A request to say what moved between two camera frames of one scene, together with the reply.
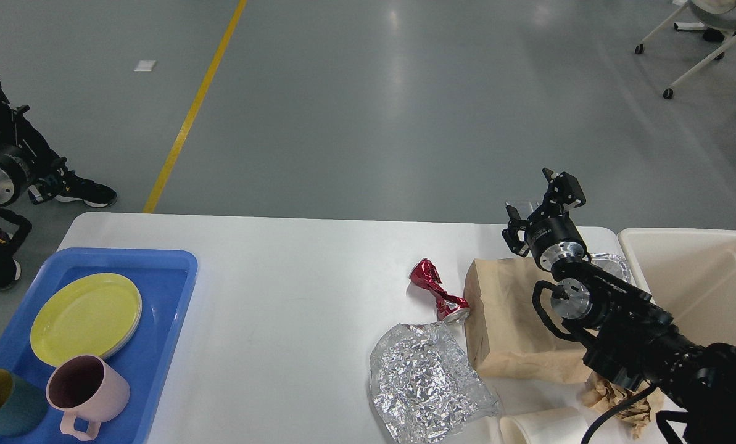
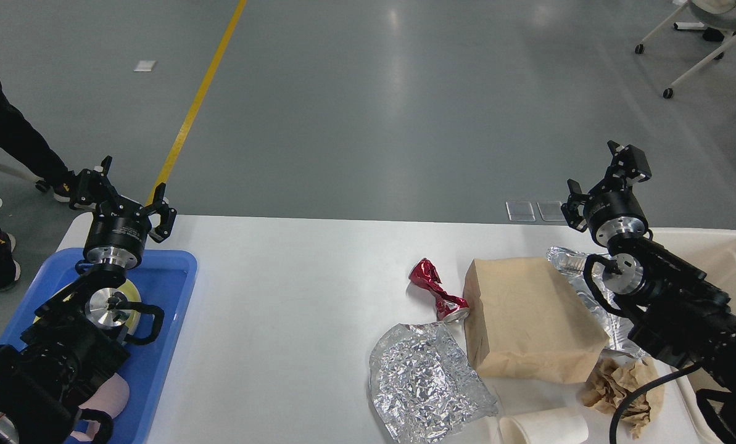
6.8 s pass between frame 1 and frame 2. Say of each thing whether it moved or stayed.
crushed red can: stayed
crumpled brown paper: stayed
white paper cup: stayed
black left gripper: moved
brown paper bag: stayed
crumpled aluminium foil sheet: stayed
